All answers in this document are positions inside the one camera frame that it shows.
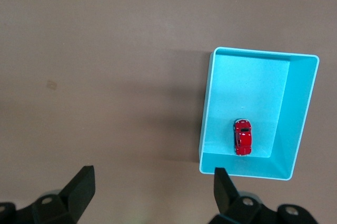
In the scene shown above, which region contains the blue plastic box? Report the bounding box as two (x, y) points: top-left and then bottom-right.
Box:
(196, 46), (320, 182)

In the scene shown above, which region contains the red beetle toy car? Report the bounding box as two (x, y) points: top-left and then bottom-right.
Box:
(232, 118), (253, 157)

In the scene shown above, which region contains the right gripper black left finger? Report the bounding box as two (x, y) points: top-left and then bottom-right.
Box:
(0, 165), (96, 224)

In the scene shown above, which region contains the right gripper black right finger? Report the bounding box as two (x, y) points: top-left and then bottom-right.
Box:
(209, 167), (316, 224)

